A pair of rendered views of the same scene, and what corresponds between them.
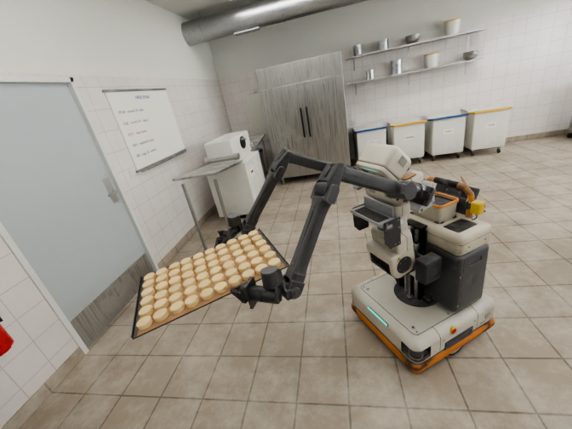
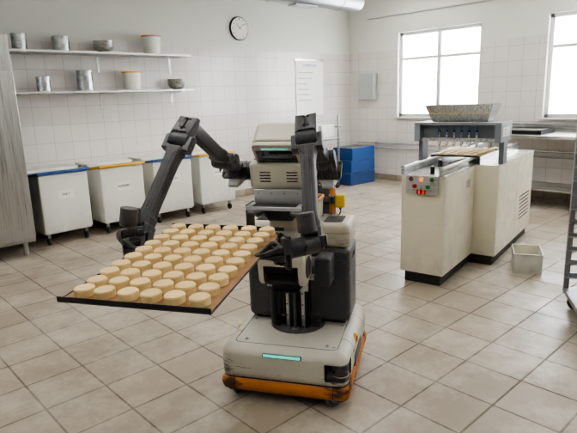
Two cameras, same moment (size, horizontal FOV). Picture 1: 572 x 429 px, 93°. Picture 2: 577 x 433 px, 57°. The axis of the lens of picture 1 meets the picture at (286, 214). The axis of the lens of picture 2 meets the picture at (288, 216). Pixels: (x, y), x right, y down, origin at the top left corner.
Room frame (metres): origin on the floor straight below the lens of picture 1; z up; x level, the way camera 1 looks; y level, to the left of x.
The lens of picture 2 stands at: (-0.05, 1.40, 1.43)
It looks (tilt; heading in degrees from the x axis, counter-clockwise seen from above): 13 degrees down; 304
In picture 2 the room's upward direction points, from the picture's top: 2 degrees counter-clockwise
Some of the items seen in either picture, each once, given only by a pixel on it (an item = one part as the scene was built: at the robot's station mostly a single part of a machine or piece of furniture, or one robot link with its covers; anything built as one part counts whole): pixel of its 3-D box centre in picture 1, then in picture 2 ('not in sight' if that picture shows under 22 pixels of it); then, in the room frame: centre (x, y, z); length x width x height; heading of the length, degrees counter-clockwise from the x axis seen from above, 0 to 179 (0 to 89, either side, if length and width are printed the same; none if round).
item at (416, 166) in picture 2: not in sight; (448, 155); (1.40, -3.30, 0.87); 2.01 x 0.03 x 0.07; 88
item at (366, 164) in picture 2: not in sight; (354, 164); (3.93, -6.43, 0.30); 0.60 x 0.40 x 0.20; 77
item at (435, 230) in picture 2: not in sight; (438, 217); (1.27, -2.68, 0.45); 0.70 x 0.34 x 0.90; 88
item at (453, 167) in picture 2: not in sight; (482, 156); (1.11, -3.30, 0.87); 2.01 x 0.03 x 0.07; 88
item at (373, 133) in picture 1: (368, 146); (56, 203); (5.18, -1.84, 0.39); 0.64 x 0.54 x 0.77; 170
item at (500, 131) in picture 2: not in sight; (461, 141); (1.26, -3.19, 1.01); 0.72 x 0.33 x 0.34; 178
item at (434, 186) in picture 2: not in sight; (422, 185); (1.29, -2.32, 0.77); 0.24 x 0.04 x 0.14; 178
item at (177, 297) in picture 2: (145, 311); (174, 297); (0.83, 0.59, 0.98); 0.05 x 0.05 x 0.02
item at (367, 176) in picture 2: not in sight; (354, 176); (3.93, -6.43, 0.10); 0.60 x 0.40 x 0.20; 75
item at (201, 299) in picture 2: (145, 323); (199, 300); (0.77, 0.57, 0.98); 0.05 x 0.05 x 0.02
